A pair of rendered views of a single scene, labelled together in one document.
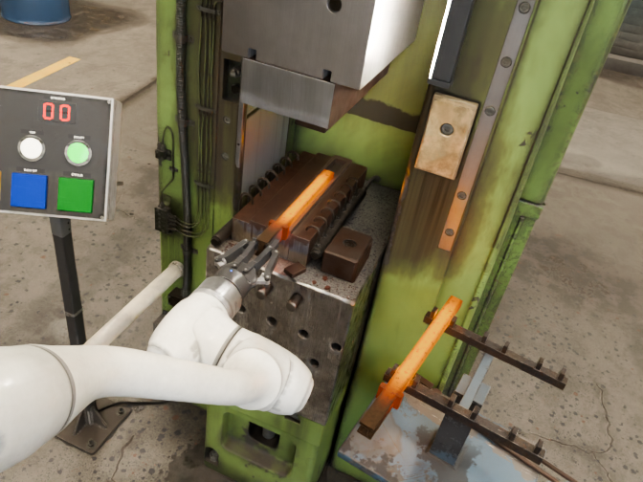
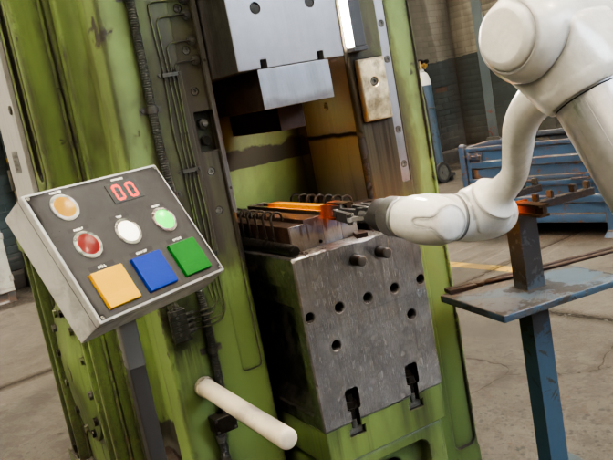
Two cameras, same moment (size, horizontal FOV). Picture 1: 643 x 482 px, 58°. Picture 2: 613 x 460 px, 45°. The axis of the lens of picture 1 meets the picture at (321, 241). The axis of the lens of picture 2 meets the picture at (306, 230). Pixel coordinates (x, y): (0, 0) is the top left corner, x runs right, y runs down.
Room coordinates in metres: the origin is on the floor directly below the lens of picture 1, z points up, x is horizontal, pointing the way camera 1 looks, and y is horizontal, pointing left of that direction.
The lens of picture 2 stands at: (-0.17, 1.46, 1.28)
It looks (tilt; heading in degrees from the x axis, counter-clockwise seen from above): 10 degrees down; 315
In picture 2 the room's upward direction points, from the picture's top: 11 degrees counter-clockwise
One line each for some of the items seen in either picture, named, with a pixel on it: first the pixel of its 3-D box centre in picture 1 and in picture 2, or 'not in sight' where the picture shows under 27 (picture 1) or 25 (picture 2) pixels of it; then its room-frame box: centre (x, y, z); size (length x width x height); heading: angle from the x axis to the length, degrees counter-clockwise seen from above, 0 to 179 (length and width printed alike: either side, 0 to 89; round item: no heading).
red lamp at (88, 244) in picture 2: not in sight; (88, 244); (1.08, 0.77, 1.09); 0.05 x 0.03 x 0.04; 73
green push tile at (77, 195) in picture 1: (76, 195); (188, 257); (1.07, 0.57, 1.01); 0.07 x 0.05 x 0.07; 98
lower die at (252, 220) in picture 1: (304, 199); (284, 223); (1.30, 0.06, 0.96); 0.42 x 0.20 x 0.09; 163
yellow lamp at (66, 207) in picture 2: not in sight; (64, 207); (1.12, 0.78, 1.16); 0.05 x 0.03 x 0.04; 73
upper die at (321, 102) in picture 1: (324, 66); (258, 92); (1.30, 0.06, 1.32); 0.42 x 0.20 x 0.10; 163
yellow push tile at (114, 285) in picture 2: not in sight; (114, 287); (1.04, 0.76, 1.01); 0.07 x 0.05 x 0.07; 98
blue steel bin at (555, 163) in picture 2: not in sight; (555, 177); (2.39, -3.84, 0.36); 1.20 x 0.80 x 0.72; 177
